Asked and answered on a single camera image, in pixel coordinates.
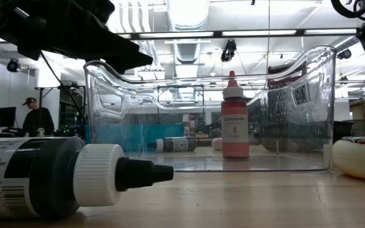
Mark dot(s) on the black dye bottle white cap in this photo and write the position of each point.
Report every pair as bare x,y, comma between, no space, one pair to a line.
176,144
52,177

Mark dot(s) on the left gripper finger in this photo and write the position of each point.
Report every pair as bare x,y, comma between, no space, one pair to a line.
122,57

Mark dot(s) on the clear plastic bin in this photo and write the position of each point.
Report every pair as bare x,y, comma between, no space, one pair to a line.
280,163

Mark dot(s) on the person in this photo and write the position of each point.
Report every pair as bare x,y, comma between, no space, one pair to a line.
38,120

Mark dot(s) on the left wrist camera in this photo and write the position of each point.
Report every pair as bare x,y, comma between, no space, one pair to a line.
93,11

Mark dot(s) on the black hanging camera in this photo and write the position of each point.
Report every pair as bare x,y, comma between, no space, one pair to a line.
228,50

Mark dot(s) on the round black ceiling camera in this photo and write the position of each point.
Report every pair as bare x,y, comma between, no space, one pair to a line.
344,54
13,65

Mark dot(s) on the black aluminium table frame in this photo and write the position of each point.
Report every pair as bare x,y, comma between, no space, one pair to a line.
217,33

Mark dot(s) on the black computer monitor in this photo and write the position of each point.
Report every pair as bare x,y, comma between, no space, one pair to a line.
4,117

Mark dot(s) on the teal plastic bin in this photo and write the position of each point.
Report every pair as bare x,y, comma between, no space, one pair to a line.
151,134

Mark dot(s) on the pink dye bottle white cap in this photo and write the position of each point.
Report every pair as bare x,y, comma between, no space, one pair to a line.
234,126

